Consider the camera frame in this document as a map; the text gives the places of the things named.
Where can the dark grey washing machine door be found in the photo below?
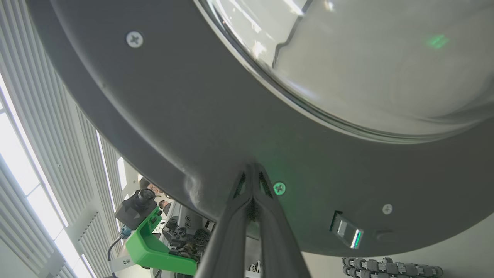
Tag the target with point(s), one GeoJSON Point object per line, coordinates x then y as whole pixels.
{"type": "Point", "coordinates": [193, 116]}

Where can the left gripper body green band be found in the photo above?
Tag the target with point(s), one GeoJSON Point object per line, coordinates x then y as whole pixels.
{"type": "Point", "coordinates": [150, 251]}

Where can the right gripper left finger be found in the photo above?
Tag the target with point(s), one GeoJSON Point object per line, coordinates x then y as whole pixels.
{"type": "Point", "coordinates": [227, 239]}

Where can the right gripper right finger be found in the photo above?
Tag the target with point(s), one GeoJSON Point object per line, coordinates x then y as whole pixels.
{"type": "Point", "coordinates": [278, 247]}

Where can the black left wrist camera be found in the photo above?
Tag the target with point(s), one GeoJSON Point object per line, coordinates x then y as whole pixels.
{"type": "Point", "coordinates": [133, 210]}

